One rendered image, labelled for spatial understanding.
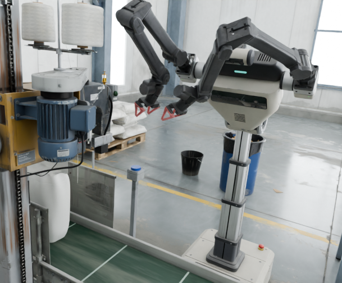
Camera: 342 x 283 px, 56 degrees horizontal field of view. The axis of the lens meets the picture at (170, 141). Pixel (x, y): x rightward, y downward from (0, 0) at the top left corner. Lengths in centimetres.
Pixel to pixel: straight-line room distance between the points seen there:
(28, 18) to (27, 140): 51
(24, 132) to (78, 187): 99
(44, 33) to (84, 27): 26
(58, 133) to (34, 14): 53
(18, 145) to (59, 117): 24
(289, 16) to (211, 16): 214
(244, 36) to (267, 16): 837
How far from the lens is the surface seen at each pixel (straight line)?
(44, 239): 187
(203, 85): 145
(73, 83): 127
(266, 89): 161
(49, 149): 132
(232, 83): 166
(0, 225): 164
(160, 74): 158
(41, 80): 126
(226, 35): 121
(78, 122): 128
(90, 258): 199
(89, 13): 136
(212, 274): 189
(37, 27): 156
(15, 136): 142
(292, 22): 941
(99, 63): 764
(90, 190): 228
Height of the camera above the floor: 156
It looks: 16 degrees down
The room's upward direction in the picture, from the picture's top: 5 degrees clockwise
